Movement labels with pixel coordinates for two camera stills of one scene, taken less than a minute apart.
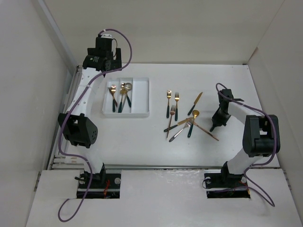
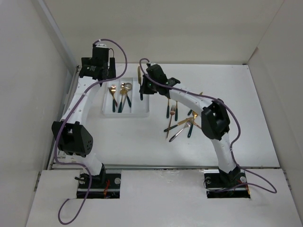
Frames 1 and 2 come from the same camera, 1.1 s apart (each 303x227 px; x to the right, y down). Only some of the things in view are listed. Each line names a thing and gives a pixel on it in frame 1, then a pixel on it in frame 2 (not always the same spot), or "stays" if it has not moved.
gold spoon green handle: x=123 y=86 stays
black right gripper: x=215 y=119 → x=144 y=88
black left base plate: x=103 y=186 stays
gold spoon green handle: x=122 y=92 stays
